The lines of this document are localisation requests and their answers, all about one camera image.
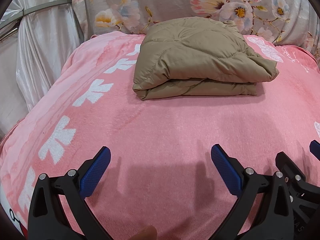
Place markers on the person's left hand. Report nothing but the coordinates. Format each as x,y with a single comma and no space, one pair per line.
146,233

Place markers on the white printed cloth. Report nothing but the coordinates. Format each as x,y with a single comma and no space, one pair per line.
15,220

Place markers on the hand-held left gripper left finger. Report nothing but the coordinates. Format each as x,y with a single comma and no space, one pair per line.
96,170

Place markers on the white silky curtain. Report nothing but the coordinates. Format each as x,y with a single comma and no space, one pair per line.
42,55

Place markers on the pink printed blanket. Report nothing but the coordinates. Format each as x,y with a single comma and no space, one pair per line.
150,135

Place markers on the grey floral quilt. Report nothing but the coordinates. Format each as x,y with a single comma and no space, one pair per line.
175,0

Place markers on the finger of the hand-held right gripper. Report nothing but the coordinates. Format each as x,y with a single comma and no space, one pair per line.
295,175
315,150

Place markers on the tan quilted jacket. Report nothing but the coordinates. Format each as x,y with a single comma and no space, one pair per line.
195,55

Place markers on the metal curtain rail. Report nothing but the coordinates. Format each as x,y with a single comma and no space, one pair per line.
42,6

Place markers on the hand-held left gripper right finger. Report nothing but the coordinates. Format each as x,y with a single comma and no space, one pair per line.
225,170

